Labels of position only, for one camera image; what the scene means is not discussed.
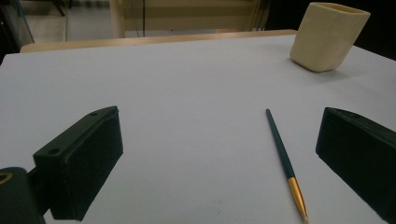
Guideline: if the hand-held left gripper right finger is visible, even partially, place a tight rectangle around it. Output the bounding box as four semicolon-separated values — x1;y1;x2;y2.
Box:
315;106;396;224

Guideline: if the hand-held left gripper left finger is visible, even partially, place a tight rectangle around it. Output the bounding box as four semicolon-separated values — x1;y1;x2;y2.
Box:
33;105;124;222

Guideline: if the green and gold pen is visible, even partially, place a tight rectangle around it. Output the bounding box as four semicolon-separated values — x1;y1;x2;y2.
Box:
265;107;310;224

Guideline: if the cream pen holder cup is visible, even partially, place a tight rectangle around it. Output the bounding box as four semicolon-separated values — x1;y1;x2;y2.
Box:
289;1;372;73

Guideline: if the wooden table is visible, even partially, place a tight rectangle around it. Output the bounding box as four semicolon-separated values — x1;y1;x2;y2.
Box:
20;29;298;54

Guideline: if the black cable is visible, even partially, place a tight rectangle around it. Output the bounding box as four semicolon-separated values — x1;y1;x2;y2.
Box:
141;0;147;34

